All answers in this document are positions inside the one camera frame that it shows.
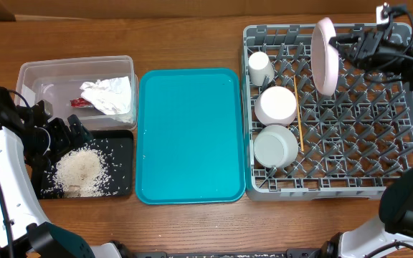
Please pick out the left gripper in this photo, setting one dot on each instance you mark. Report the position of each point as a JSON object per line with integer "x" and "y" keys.
{"x": 58, "y": 127}

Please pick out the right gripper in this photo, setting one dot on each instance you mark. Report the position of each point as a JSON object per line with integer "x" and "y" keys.
{"x": 353, "y": 59}

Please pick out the pink plate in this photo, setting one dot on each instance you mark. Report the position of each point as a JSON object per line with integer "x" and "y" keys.
{"x": 324, "y": 58}

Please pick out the red snack wrapper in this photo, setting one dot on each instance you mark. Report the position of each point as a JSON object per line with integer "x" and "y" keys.
{"x": 81, "y": 103}

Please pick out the white rice pile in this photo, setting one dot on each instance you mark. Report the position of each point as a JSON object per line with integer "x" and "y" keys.
{"x": 81, "y": 172}

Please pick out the wooden chopstick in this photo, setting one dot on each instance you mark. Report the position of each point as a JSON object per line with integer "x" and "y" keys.
{"x": 298, "y": 114}

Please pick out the white napkin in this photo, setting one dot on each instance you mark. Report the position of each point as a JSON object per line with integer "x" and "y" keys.
{"x": 111, "y": 96}

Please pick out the white cup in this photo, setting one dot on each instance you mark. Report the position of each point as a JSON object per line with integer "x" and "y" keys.
{"x": 260, "y": 68}

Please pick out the pink small bowl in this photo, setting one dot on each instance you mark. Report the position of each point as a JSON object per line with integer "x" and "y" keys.
{"x": 276, "y": 106}

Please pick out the grey bowl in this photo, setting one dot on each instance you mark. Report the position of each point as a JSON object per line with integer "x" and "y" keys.
{"x": 275, "y": 146}

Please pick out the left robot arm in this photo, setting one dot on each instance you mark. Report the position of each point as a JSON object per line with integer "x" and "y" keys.
{"x": 24, "y": 227}

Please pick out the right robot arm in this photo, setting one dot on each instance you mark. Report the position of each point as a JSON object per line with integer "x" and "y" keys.
{"x": 392, "y": 229}

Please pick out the grey dishwasher rack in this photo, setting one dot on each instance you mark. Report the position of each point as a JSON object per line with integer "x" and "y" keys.
{"x": 357, "y": 141}

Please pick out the black plastic tray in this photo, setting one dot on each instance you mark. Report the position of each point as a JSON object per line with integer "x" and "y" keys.
{"x": 120, "y": 157}

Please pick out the clear plastic bin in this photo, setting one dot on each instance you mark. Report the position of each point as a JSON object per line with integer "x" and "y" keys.
{"x": 58, "y": 82}

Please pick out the teal serving tray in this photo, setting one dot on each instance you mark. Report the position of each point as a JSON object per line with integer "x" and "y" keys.
{"x": 190, "y": 146}

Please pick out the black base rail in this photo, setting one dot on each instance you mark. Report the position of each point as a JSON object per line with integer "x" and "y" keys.
{"x": 289, "y": 253}

